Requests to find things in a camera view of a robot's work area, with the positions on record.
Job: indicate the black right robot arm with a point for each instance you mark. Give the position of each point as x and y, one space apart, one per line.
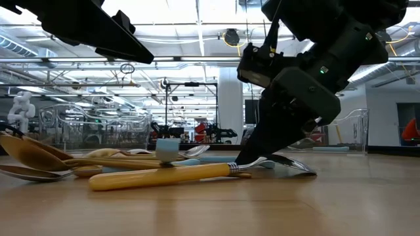
354 29

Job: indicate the black frame stand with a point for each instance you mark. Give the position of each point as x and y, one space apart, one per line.
192 84

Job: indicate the person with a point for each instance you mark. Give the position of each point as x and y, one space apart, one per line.
411 131

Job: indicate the wooden spoon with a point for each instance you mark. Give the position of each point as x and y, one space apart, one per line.
26 154

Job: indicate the white robot figure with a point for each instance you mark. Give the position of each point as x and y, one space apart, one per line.
21 111

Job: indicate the black background robot arm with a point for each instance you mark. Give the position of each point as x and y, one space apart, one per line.
223 133
165 131

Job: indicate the clear plastic bin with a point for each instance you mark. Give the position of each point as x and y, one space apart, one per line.
351 131
98 128

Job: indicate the large gold spoon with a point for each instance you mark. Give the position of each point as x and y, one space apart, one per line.
55 151

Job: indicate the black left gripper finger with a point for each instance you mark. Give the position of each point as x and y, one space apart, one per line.
124 21
98 32

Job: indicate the black monitor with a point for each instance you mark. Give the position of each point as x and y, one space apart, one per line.
251 111

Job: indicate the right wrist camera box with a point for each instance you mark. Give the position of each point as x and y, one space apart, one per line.
259 70

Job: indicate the silver ceiling duct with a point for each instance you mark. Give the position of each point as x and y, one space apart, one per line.
370 70
19 49

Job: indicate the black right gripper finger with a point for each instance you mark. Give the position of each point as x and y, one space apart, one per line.
279 131

